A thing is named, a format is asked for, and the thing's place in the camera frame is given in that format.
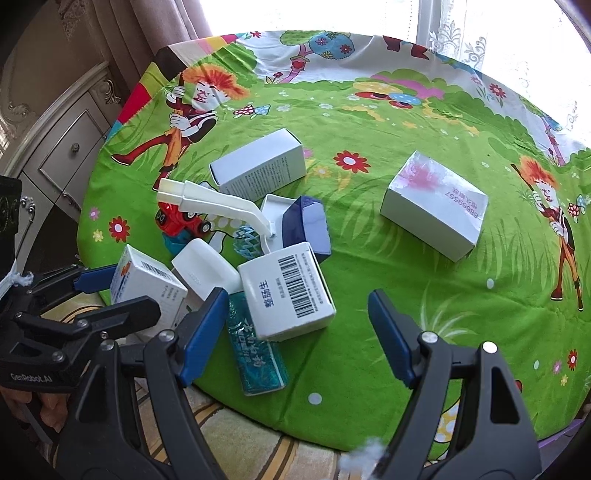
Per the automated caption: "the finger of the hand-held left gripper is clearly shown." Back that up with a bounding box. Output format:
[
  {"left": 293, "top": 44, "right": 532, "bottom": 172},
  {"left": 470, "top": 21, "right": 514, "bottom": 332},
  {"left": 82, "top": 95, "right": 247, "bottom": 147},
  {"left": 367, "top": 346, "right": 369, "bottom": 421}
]
[
  {"left": 16, "top": 264, "right": 120, "bottom": 297},
  {"left": 14, "top": 296, "right": 162, "bottom": 354}
]

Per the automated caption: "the red toy car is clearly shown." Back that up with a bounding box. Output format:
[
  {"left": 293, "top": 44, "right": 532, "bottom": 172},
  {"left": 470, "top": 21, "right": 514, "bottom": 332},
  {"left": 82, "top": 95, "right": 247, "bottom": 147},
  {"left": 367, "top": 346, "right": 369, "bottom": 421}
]
[{"left": 154, "top": 200, "right": 213, "bottom": 241}]

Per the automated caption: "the white plastic holder case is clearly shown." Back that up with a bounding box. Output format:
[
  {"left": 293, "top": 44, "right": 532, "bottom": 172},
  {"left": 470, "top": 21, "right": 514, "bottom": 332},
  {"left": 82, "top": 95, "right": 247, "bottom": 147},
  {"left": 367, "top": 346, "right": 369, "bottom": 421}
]
[{"left": 171, "top": 239, "right": 241, "bottom": 311}]

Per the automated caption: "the navy blue box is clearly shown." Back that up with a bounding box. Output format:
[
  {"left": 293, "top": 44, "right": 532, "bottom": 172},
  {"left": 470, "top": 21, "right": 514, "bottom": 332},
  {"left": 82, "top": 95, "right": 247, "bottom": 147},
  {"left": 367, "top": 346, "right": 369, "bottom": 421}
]
[{"left": 281, "top": 196, "right": 332, "bottom": 264}]

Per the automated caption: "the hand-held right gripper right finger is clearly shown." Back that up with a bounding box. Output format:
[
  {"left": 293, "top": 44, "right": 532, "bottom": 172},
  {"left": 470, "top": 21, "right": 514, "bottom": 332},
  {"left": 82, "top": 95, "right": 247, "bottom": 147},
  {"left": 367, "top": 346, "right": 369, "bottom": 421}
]
[{"left": 367, "top": 288, "right": 543, "bottom": 480}]

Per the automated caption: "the white barcode box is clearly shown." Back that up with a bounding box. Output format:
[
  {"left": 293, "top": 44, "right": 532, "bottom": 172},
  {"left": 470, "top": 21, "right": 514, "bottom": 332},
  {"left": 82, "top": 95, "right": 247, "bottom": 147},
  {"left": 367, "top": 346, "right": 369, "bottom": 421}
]
[{"left": 237, "top": 242, "right": 336, "bottom": 342}]

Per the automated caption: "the white box with pink print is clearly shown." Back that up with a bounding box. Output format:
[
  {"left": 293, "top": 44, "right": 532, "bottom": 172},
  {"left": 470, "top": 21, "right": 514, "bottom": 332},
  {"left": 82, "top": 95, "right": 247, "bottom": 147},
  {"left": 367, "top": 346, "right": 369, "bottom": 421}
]
[{"left": 379, "top": 150, "right": 489, "bottom": 264}]

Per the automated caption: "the white lace sheer curtain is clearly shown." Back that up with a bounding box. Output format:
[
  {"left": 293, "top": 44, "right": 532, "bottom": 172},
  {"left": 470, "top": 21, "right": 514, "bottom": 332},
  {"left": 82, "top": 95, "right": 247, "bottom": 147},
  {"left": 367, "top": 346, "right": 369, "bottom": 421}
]
[{"left": 416, "top": 0, "right": 591, "bottom": 139}]

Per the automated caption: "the person's left hand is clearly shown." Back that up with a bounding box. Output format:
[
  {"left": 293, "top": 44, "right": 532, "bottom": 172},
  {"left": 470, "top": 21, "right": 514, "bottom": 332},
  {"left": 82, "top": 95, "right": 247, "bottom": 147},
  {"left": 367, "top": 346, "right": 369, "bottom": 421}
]
[{"left": 0, "top": 383, "right": 77, "bottom": 431}]

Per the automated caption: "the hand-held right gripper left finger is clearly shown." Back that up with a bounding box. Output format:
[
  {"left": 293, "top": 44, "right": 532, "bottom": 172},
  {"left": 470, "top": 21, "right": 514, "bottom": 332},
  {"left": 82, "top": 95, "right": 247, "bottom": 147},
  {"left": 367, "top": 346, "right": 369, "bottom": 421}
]
[{"left": 58, "top": 286, "right": 232, "bottom": 480}]

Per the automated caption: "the white carved dresser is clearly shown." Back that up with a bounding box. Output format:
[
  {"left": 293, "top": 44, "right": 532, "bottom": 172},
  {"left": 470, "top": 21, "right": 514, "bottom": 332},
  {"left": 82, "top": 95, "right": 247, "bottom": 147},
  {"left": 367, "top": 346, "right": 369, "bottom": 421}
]
[{"left": 0, "top": 60, "right": 127, "bottom": 222}]

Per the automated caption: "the striped plush sofa cushion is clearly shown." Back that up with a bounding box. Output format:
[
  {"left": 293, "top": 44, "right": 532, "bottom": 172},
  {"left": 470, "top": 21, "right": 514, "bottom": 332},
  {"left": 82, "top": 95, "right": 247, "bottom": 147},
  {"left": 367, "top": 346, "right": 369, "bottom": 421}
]
[{"left": 55, "top": 295, "right": 370, "bottom": 480}]

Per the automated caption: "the white shallow tray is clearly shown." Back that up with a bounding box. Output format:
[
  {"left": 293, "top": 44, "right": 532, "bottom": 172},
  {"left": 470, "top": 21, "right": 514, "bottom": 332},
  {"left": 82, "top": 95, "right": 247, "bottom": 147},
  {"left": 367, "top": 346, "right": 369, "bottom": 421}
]
[{"left": 260, "top": 194, "right": 296, "bottom": 232}]

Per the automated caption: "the white brush with teal ball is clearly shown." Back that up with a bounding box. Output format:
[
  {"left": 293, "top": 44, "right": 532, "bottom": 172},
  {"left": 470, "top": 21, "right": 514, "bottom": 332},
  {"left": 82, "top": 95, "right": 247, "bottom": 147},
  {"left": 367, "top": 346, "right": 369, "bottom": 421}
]
[{"left": 156, "top": 179, "right": 283, "bottom": 260}]

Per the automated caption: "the tall white box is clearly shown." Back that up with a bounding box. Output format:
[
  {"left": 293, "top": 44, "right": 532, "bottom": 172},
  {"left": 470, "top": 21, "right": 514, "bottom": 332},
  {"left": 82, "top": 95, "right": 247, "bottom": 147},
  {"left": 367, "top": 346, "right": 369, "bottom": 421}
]
[{"left": 209, "top": 128, "right": 308, "bottom": 202}]

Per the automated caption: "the brown patterned curtain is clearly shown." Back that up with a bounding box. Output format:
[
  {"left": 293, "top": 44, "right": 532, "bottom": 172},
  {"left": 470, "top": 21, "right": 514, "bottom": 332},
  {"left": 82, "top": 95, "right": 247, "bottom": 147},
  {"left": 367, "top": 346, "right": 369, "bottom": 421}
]
[{"left": 0, "top": 0, "right": 218, "bottom": 93}]

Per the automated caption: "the teal packet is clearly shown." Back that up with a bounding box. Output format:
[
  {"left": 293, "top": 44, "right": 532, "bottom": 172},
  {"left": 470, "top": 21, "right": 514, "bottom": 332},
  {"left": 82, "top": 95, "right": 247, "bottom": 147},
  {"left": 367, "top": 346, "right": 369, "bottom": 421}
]
[{"left": 226, "top": 291, "right": 289, "bottom": 397}]

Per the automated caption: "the cartoon printed green blanket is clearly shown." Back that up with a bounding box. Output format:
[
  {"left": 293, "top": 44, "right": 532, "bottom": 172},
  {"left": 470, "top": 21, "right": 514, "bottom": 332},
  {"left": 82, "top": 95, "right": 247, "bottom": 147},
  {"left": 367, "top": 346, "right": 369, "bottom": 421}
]
[{"left": 76, "top": 30, "right": 591, "bottom": 464}]

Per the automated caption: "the white box with red print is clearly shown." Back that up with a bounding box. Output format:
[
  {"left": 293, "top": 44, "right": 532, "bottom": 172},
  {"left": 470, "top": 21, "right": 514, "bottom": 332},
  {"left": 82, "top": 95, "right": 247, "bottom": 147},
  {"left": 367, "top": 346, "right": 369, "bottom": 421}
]
[{"left": 110, "top": 244, "right": 189, "bottom": 326}]

